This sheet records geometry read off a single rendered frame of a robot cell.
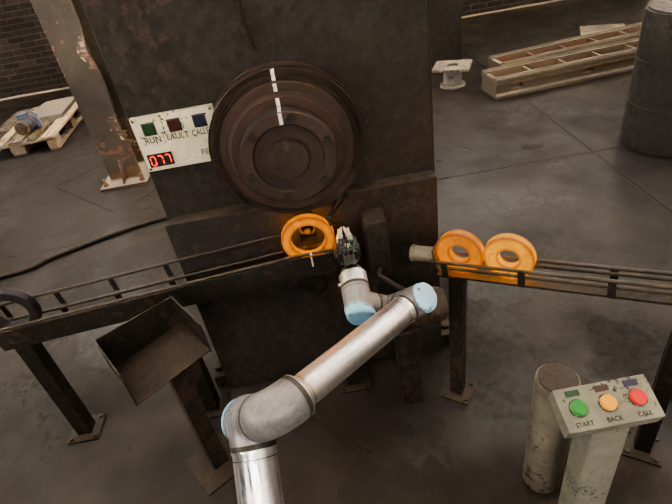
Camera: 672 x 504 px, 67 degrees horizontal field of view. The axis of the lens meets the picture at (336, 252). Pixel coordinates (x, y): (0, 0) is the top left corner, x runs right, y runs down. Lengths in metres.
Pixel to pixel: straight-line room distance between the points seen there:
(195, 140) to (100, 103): 2.71
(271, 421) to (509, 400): 1.21
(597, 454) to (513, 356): 0.85
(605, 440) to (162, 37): 1.62
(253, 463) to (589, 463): 0.88
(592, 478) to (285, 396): 0.90
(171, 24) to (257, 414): 1.09
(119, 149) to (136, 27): 2.89
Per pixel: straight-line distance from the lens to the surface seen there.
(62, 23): 4.29
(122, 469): 2.32
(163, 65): 1.67
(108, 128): 4.44
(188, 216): 1.84
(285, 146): 1.45
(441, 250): 1.70
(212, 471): 2.14
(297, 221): 1.71
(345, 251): 1.63
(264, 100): 1.47
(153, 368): 1.72
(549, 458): 1.81
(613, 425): 1.45
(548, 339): 2.43
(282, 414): 1.20
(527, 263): 1.64
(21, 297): 2.07
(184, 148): 1.73
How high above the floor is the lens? 1.72
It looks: 35 degrees down
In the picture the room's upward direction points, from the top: 10 degrees counter-clockwise
